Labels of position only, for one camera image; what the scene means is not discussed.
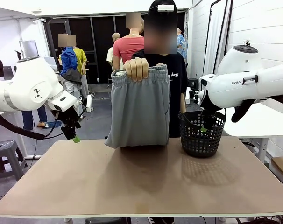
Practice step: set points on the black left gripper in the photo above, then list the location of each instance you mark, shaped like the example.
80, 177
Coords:
69, 121

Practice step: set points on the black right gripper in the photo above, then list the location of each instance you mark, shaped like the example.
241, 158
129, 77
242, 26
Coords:
209, 119

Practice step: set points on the grey training pants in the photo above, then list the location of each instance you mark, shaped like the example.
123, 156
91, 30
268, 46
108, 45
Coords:
139, 112

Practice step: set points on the person's left forearm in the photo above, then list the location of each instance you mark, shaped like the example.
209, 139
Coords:
182, 102

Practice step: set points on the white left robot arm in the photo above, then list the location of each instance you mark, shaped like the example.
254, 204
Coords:
27, 81

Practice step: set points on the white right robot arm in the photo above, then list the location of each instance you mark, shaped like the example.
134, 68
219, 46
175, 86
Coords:
237, 88

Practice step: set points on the person's right hand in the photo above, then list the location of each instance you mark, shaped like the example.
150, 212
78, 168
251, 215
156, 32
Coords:
136, 68

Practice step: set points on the dark grey perforated basket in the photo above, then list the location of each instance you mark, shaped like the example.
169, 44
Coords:
197, 151

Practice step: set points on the person in blue jeans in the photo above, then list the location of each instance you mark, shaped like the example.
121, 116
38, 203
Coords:
27, 120

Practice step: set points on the white side table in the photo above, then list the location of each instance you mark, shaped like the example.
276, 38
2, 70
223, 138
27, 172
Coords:
260, 123

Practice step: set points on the person in black t-shirt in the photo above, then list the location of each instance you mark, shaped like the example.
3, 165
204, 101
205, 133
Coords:
176, 70

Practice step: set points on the grey plastic stool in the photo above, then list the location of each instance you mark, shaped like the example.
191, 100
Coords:
3, 145

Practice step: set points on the figure in blue jacket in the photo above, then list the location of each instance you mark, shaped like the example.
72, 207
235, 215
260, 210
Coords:
68, 60

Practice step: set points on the brown cardboard box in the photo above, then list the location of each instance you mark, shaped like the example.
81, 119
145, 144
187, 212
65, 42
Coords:
282, 165

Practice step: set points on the white backdrop sheet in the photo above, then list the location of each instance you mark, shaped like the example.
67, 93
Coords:
216, 35

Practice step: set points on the grey monitor screen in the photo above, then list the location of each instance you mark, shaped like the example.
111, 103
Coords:
28, 49

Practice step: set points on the black cap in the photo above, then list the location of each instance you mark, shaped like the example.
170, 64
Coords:
153, 7

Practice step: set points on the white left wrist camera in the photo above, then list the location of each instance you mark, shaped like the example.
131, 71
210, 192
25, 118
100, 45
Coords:
89, 103

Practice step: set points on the black camera tripod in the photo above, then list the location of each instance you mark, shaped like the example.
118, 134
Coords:
19, 55
247, 42

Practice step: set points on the white head-mounted camera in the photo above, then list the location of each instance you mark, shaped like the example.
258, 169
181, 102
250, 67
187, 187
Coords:
166, 8

